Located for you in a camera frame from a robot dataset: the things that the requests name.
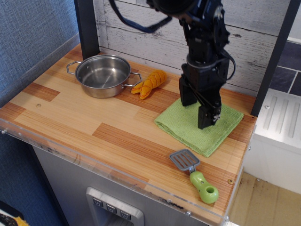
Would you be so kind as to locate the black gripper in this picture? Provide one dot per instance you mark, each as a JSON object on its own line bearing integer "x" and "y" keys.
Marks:
{"x": 203, "y": 83}

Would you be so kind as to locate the green cloth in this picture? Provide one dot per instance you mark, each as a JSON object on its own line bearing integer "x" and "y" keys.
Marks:
{"x": 181, "y": 122}

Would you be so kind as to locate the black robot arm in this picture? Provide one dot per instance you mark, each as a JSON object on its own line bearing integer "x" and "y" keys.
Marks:
{"x": 207, "y": 63}

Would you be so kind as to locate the white grooved cabinet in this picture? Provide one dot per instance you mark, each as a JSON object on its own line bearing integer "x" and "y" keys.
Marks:
{"x": 274, "y": 153}

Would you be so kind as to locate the stainless steel pot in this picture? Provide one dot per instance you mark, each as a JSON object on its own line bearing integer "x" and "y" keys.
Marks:
{"x": 104, "y": 76}

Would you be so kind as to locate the silver dispenser button panel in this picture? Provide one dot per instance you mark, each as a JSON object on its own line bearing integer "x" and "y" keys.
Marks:
{"x": 109, "y": 211}

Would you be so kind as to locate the yellow object bottom left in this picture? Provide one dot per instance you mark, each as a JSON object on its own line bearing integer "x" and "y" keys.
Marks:
{"x": 21, "y": 222}

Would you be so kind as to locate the grey spatula green handle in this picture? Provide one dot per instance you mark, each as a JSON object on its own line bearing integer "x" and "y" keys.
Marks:
{"x": 185, "y": 160}

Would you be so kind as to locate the black right frame post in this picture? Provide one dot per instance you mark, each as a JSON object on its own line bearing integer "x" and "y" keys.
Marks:
{"x": 276, "y": 54}

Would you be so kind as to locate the black frame post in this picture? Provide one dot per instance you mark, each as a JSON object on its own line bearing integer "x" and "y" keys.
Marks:
{"x": 85, "y": 15}
{"x": 276, "y": 54}

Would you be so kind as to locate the black left frame post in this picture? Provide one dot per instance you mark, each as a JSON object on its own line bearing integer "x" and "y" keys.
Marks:
{"x": 85, "y": 15}

